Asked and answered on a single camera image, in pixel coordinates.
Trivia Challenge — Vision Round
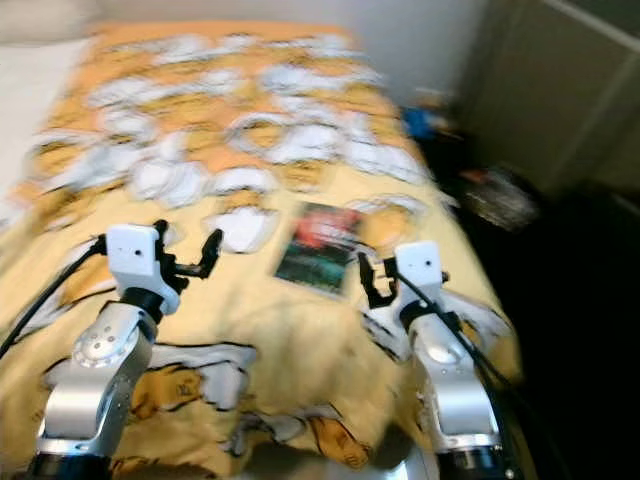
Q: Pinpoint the dark green red book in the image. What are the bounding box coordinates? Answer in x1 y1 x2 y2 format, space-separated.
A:
273 202 365 299

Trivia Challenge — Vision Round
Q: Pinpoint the yellow cartoon print blanket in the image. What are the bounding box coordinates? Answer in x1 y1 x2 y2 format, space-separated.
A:
0 22 527 479

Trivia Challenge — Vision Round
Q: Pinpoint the dark round object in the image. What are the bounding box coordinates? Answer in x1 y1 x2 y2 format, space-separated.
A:
460 164 543 232

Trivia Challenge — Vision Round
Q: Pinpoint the small blue object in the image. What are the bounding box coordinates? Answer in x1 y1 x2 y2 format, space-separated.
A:
400 90 463 143

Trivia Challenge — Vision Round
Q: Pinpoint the dark grey wardrobe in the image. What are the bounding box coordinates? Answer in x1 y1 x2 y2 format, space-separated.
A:
445 0 640 203

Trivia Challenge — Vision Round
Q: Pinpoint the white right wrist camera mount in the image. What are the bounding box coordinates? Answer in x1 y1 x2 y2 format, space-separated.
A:
394 239 447 307

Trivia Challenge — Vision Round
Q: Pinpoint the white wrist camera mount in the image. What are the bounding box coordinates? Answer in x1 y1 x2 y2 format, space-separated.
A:
104 223 170 303
394 239 447 307

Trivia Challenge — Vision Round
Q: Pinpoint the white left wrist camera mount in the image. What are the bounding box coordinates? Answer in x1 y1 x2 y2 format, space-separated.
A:
104 223 170 303

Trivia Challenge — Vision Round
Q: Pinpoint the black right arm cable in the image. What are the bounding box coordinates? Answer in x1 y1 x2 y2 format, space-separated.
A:
410 278 543 433

